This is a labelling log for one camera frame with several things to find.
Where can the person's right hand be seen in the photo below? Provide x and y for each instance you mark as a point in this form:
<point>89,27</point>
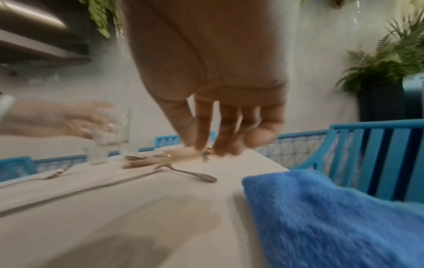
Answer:
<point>205,52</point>

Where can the person's left hand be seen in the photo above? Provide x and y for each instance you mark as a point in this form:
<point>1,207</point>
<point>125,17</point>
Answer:
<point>59,119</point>

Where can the clear drinking glass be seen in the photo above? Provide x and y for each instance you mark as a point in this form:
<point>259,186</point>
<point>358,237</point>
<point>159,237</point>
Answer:
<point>97,155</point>
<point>112,128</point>

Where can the silver fork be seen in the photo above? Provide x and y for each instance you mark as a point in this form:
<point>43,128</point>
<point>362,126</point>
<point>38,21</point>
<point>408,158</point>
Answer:
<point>43,178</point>

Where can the blue slatted chair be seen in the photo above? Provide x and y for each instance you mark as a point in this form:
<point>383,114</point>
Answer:
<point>167,142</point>
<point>371,151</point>
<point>16,167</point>

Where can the silver table knife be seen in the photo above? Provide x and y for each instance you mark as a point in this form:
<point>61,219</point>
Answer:
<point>82,191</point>

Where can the small silver spoon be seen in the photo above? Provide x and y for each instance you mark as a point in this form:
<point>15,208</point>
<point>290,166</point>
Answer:
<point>133,157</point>

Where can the metal shelf unit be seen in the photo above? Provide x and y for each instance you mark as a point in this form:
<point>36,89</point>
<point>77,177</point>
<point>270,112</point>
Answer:
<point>36,34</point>

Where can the hanging green plant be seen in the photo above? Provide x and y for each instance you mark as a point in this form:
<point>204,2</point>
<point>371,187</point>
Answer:
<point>101,15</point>

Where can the wooden cutlery tray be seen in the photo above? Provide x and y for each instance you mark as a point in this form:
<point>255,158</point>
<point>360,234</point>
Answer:
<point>165,158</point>

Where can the green fern plant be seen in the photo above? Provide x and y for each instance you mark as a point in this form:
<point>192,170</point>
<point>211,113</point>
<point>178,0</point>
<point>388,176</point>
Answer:
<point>387,57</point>

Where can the dark tall planter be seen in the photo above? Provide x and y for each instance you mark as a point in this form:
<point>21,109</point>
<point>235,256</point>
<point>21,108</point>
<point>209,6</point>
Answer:
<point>381,102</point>

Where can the blue towel cloth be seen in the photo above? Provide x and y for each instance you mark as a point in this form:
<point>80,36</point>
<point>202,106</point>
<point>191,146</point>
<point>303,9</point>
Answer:
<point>331,222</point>

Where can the blue rounded object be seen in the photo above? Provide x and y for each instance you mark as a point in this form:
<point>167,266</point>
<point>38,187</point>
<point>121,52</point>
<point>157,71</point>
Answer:
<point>413,98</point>

